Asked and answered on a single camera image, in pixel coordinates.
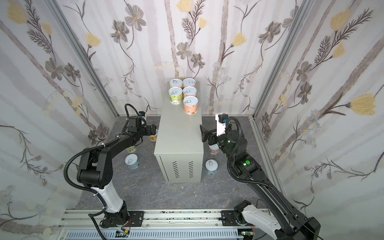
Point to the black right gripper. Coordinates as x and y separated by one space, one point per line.
205 134

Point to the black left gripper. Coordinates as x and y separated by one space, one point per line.
149 132

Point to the orange label can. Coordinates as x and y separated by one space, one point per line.
153 138

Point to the brown label can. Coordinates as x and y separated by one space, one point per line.
189 92

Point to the green label can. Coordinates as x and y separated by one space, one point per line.
176 95
132 149

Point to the pink label can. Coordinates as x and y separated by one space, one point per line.
189 82

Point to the yellow label can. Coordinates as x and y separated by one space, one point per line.
176 83

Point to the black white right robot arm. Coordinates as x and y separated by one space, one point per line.
284 221

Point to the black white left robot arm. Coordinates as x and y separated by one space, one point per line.
95 170

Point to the white can beside cabinet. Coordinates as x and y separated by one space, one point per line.
214 149

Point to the grey metal cabinet box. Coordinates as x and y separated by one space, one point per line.
179 149

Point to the light blue can left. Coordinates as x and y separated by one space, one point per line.
132 161

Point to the light blue can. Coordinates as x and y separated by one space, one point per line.
211 167
132 161

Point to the light blue can right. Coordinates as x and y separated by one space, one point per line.
211 167

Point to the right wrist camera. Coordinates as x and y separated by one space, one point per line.
221 120

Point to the white slotted cable duct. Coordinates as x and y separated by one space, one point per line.
178 234

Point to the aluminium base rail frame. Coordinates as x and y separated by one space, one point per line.
76 224

